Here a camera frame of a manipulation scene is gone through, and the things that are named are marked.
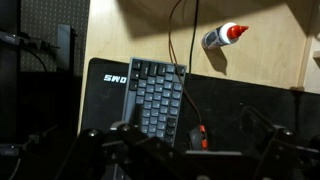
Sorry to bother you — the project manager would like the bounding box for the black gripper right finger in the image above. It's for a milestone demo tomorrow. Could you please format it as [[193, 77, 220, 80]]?
[[244, 107, 320, 180]]

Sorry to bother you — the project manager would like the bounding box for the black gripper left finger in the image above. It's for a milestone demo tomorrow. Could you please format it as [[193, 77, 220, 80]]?
[[76, 104, 186, 180]]

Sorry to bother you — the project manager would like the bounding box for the black mouse with red stripe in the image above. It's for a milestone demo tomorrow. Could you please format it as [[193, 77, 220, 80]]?
[[188, 124, 210, 152]]

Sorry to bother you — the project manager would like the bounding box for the black desk mat white logo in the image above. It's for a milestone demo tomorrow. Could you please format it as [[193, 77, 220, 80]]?
[[79, 57, 320, 158]]

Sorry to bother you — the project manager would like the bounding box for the grey mechanical keyboard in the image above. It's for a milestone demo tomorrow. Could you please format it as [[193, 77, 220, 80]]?
[[121, 57, 188, 148]]

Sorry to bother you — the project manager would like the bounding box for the white glue bottle red cap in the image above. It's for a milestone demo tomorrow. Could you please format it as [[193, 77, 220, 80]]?
[[200, 21, 250, 51]]

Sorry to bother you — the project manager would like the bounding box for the red-brown mouse cable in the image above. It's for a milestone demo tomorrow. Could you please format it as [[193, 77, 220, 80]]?
[[168, 0, 204, 128]]

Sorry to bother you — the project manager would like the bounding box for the thin black keyboard cable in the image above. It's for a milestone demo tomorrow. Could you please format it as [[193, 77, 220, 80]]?
[[183, 0, 200, 89]]

